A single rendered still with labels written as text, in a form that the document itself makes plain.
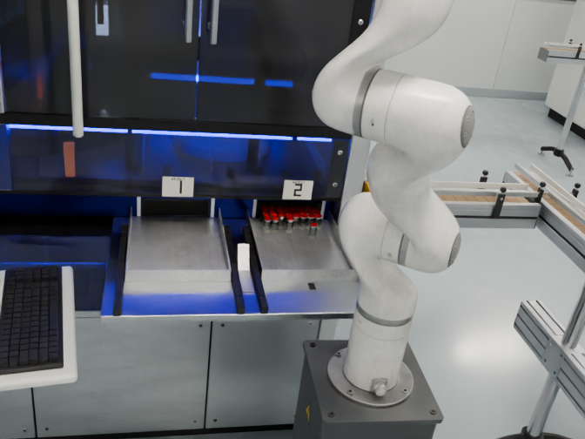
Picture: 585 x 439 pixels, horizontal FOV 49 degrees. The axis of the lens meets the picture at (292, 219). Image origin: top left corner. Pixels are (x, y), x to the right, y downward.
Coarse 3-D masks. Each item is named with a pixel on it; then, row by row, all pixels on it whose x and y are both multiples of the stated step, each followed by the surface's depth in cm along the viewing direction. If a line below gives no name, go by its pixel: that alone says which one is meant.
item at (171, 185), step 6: (168, 180) 175; (174, 180) 175; (186, 180) 176; (192, 180) 176; (162, 186) 175; (168, 186) 176; (174, 186) 176; (186, 186) 177; (192, 186) 177; (162, 192) 176; (168, 192) 177; (174, 192) 177; (186, 192) 178; (192, 192) 178
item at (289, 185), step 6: (288, 180) 182; (294, 180) 182; (300, 180) 182; (288, 186) 182; (294, 186) 183; (306, 186) 184; (312, 186) 184; (288, 192) 183; (300, 192) 184; (306, 192) 184; (282, 198) 184; (288, 198) 184; (294, 198) 185; (300, 198) 185; (306, 198) 185
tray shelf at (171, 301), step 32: (128, 224) 183; (224, 224) 190; (128, 288) 155; (160, 288) 157; (192, 288) 159; (224, 288) 160; (288, 288) 163; (320, 288) 165; (352, 288) 167; (128, 320) 146; (160, 320) 148; (192, 320) 150; (224, 320) 151; (256, 320) 153
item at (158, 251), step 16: (144, 224) 184; (160, 224) 185; (176, 224) 186; (192, 224) 187; (208, 224) 188; (128, 240) 168; (144, 240) 176; (160, 240) 177; (176, 240) 178; (192, 240) 179; (208, 240) 180; (224, 240) 175; (128, 256) 164; (144, 256) 169; (160, 256) 169; (176, 256) 170; (192, 256) 171; (208, 256) 172; (224, 256) 173; (128, 272) 156; (144, 272) 157; (160, 272) 158; (176, 272) 159; (192, 272) 160; (208, 272) 161; (224, 272) 162
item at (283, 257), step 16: (256, 224) 191; (336, 224) 190; (256, 240) 176; (272, 240) 184; (288, 240) 185; (304, 240) 186; (320, 240) 187; (336, 240) 188; (256, 256) 173; (272, 256) 176; (288, 256) 177; (304, 256) 178; (320, 256) 179; (336, 256) 180; (272, 272) 164; (288, 272) 165; (304, 272) 166; (320, 272) 167; (336, 272) 168; (352, 272) 169
